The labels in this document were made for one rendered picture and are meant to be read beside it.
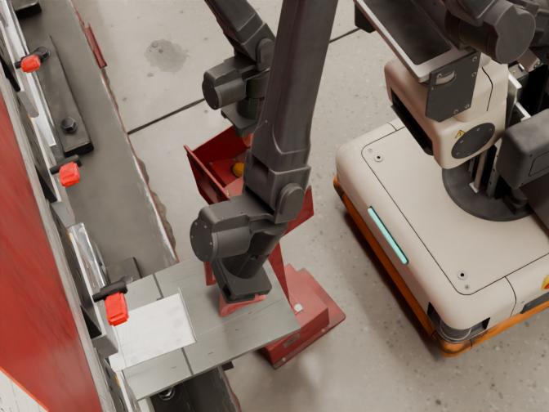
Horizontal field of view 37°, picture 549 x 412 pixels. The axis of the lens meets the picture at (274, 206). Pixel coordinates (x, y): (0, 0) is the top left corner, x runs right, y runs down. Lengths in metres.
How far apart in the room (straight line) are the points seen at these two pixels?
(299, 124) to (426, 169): 1.22
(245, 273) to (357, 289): 1.22
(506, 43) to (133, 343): 0.68
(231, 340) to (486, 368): 1.17
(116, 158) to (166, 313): 0.42
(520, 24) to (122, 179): 0.76
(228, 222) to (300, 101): 0.18
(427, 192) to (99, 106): 0.92
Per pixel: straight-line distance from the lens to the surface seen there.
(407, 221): 2.12
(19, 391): 0.52
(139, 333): 1.24
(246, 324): 1.22
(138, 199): 1.50
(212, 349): 1.21
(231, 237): 1.04
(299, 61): 0.96
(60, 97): 1.65
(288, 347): 2.22
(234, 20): 1.40
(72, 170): 1.02
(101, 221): 1.50
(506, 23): 1.16
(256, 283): 1.15
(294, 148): 1.01
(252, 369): 2.26
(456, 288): 2.04
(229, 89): 1.44
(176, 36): 2.94
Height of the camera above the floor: 2.12
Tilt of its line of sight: 59 degrees down
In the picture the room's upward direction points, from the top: 10 degrees counter-clockwise
